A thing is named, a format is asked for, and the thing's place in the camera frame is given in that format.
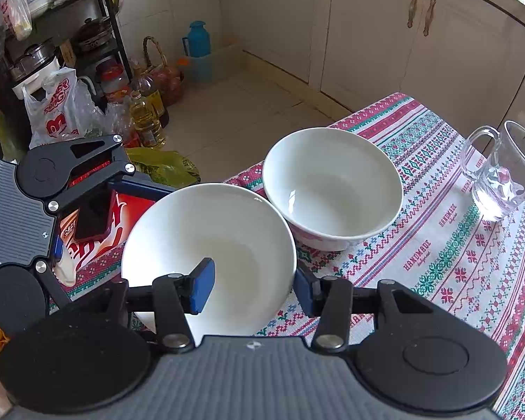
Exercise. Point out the white red-print plastic bag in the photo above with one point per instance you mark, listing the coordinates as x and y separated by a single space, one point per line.
57 113

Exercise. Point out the red printed carton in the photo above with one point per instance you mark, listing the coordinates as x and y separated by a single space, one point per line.
131 210

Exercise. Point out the white bowl with pink print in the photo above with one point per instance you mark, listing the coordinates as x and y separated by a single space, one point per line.
332 170

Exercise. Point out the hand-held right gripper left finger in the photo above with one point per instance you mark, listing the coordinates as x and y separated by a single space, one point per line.
203 286

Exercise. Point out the white kitchen cabinet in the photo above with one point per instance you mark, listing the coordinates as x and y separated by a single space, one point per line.
367 52

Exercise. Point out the red-lidded plastic jar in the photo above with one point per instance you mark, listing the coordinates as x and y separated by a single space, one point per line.
113 82

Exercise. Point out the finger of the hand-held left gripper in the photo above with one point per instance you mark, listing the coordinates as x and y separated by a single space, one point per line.
144 188
48 278

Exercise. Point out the plain white bowl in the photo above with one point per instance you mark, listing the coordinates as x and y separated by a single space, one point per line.
227 227

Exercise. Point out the clear glass mug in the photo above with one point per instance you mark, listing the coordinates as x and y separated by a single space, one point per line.
503 183

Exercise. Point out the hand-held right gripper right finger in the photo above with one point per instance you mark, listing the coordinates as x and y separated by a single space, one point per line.
304 292

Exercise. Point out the patterned woven tablecloth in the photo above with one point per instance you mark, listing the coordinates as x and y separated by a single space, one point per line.
463 280

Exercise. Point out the yellow cooking oil bottle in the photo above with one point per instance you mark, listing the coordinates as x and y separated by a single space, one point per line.
146 122

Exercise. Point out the light blue plastic tub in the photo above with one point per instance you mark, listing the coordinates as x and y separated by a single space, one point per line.
199 69

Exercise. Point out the green plastic bag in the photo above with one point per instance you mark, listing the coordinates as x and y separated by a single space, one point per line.
166 167

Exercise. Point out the blue thermos jug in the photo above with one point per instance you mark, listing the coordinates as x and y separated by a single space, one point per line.
197 39

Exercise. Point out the dark lidded pot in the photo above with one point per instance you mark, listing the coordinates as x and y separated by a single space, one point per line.
94 35

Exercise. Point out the steel cooking pot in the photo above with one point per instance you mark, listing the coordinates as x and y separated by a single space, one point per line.
33 59

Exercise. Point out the black metal shelf rack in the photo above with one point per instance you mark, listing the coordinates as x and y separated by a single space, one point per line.
116 30

